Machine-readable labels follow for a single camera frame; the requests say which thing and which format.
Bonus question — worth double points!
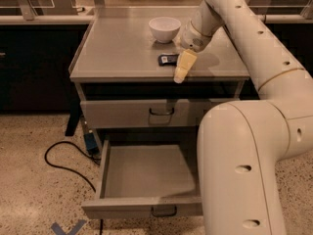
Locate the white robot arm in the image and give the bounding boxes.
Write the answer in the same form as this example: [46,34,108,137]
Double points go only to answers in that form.
[174,0,313,235]

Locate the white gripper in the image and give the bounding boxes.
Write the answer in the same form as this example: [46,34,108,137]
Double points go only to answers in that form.
[173,22,211,83]

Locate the long dark counter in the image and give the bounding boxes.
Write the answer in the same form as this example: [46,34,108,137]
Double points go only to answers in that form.
[0,14,313,116]

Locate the open middle drawer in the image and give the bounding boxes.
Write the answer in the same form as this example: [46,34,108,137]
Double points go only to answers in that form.
[82,140,202,219]

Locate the blue power box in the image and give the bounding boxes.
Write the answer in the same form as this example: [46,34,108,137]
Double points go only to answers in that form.
[83,133,99,155]

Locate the black floor cable left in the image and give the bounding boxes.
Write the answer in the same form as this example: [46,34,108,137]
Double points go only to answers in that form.
[43,141,105,235]

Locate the grey metal drawer cabinet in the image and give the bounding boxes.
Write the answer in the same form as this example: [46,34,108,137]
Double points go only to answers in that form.
[70,7,249,145]

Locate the closed grey top drawer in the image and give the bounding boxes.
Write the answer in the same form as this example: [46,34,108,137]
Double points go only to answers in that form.
[80,98,231,128]

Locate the white ceramic bowl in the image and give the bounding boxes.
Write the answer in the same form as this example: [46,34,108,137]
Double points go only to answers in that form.
[149,17,181,43]

